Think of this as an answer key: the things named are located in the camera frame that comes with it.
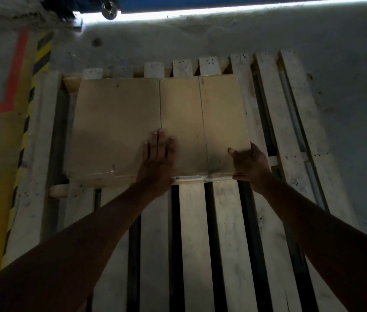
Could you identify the person's left hand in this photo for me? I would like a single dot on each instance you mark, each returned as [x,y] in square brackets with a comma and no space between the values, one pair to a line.
[157,165]

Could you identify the yellow black hazard tape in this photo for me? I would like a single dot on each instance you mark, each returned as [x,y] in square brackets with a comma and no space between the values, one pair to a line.
[42,55]

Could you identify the blue shutter guide rail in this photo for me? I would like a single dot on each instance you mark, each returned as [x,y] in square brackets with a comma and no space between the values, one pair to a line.
[60,4]

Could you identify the cardboard box black print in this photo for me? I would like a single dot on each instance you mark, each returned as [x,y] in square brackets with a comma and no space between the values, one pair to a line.
[183,110]

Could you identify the red floor tape line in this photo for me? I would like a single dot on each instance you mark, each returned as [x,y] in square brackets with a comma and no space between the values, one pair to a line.
[16,68]

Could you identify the wooden pallet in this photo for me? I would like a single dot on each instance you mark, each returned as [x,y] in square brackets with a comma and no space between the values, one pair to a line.
[196,240]

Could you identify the person's right forearm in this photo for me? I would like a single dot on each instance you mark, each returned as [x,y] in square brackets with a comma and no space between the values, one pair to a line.
[326,243]

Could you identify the metal shutter latch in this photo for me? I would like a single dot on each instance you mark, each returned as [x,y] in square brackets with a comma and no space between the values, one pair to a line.
[109,9]

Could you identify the blue roller shutter door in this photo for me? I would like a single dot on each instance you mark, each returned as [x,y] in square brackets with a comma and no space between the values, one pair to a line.
[203,1]

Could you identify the person's right hand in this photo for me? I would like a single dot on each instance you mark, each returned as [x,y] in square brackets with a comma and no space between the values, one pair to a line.
[251,168]

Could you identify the plain cardboard box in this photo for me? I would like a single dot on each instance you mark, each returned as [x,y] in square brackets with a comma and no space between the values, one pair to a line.
[112,126]

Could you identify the person's left forearm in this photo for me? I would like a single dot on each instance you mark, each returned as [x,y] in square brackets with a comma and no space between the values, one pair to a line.
[73,250]

